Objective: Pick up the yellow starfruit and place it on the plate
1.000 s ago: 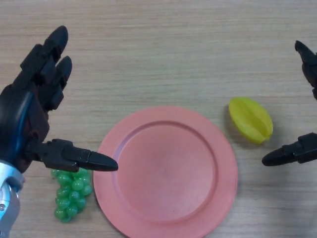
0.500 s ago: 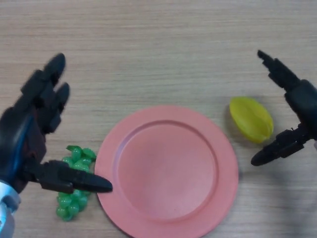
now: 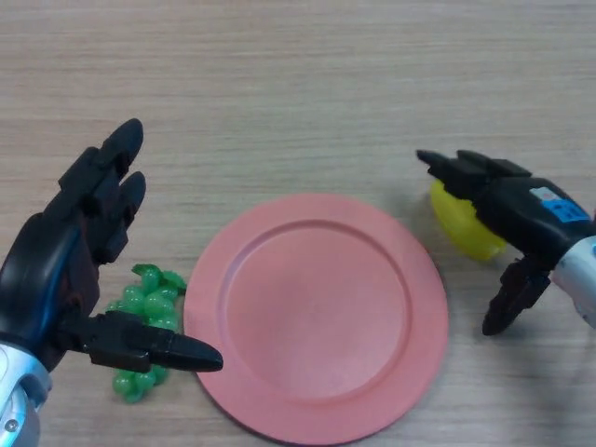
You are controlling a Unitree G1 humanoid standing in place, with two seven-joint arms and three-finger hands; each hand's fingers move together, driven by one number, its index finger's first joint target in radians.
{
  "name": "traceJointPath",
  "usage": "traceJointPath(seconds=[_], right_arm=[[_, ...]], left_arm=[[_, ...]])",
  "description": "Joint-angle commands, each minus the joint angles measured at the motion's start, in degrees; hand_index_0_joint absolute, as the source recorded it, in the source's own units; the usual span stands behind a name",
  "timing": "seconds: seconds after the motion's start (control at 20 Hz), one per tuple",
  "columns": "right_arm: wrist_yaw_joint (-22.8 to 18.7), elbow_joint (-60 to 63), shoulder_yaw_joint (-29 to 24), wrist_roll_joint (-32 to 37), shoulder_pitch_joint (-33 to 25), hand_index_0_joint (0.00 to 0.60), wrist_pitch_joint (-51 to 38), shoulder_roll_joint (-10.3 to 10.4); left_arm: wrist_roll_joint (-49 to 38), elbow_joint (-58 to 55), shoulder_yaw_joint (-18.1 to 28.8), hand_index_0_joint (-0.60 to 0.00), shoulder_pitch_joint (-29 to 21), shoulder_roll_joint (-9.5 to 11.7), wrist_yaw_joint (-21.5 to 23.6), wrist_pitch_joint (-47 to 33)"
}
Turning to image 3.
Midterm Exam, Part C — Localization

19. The pink round plate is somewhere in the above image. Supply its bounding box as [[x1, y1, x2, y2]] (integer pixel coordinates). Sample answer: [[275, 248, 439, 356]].
[[183, 193, 451, 446]]

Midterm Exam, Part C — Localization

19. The green grape bunch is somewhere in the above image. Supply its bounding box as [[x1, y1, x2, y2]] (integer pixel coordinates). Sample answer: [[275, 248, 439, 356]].
[[104, 263, 188, 405]]

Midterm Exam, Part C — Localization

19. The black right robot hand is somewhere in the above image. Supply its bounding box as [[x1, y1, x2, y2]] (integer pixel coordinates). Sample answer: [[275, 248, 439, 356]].
[[415, 148, 596, 337]]

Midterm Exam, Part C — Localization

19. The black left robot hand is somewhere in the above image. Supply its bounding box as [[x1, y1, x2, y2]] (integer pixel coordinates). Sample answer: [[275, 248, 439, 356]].
[[0, 117, 224, 373]]

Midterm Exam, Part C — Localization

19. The yellow starfruit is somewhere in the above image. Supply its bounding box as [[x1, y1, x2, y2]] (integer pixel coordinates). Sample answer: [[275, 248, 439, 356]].
[[428, 180, 508, 262]]

